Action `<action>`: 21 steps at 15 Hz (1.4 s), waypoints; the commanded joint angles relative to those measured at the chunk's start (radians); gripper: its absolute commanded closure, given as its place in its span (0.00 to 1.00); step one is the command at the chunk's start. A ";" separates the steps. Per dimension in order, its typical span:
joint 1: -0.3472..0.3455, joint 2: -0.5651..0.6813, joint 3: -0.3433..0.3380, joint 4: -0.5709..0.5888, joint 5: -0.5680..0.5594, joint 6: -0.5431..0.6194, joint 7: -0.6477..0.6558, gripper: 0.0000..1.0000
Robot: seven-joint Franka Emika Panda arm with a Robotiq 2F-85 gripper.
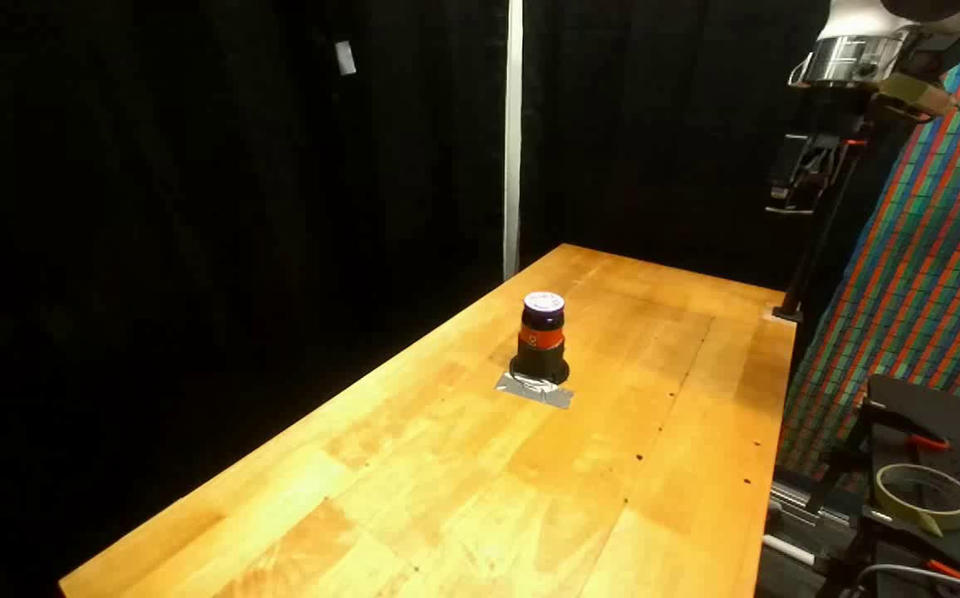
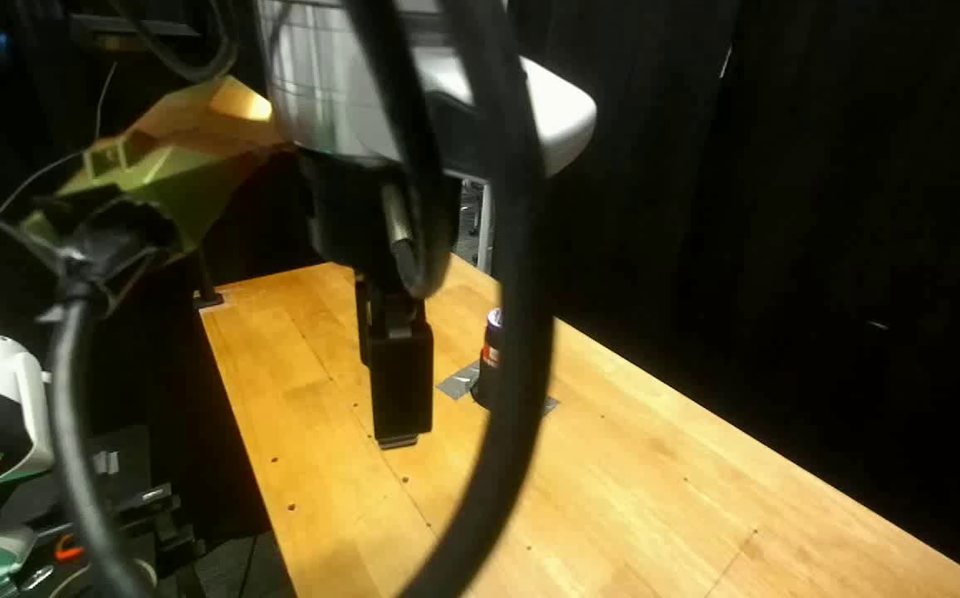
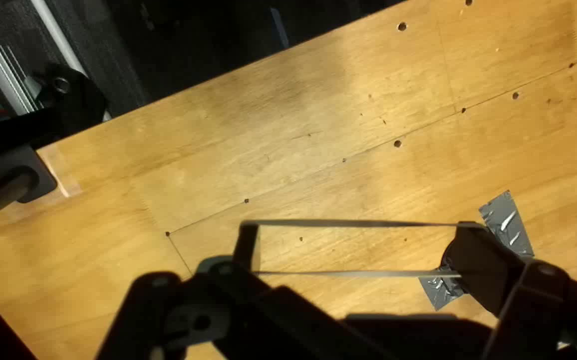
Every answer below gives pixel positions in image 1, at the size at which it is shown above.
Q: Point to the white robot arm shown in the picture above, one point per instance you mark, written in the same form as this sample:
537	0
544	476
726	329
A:
867	42

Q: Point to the purple white bottle cap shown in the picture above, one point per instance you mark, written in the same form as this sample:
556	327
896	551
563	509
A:
544	309

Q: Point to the brown bottle with red label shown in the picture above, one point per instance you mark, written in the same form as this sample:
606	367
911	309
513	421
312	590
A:
544	348

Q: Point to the small white tag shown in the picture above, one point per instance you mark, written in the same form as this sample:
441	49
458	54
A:
347	59

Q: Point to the white vertical metal pole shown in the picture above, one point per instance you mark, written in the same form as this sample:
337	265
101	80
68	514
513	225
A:
513	136

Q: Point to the colourful checkered panel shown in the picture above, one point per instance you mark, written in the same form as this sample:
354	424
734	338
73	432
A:
898	300

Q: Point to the beige masking tape roll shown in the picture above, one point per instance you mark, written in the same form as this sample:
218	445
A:
919	497

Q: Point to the black camera tripod stand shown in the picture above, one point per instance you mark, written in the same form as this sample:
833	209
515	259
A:
813	178

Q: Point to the black clamp with red handle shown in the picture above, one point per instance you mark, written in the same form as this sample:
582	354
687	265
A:
896	424

